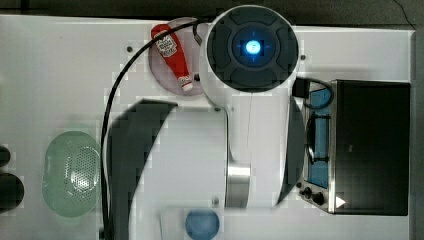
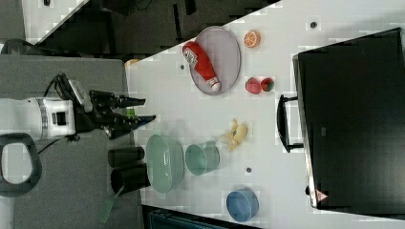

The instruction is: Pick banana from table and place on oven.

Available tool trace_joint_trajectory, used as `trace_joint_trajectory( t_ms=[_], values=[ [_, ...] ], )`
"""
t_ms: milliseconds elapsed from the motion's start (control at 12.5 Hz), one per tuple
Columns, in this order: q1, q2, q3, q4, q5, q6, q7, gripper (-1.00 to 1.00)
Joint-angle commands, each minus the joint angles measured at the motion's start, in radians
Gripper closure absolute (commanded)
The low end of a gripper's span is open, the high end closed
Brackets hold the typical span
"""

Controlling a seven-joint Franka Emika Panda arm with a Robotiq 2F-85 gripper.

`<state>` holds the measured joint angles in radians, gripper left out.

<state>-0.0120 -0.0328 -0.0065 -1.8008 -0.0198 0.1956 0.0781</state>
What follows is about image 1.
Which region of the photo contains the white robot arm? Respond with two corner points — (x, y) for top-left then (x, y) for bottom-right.
(105, 5), (300, 240)

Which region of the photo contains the blue round bowl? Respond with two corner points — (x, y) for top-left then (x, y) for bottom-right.
(185, 210), (220, 240)

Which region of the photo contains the black toaster oven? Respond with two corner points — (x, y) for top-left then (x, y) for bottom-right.
(297, 80), (411, 216)

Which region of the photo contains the red ketchup bottle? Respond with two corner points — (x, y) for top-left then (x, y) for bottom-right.
(151, 24), (193, 92)

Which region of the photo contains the grey round plate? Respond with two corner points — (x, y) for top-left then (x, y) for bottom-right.
(148, 24), (207, 96)

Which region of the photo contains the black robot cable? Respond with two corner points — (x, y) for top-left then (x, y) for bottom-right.
(99, 19), (204, 240)

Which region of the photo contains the green perforated colander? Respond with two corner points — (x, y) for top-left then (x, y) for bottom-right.
(42, 131), (101, 218)

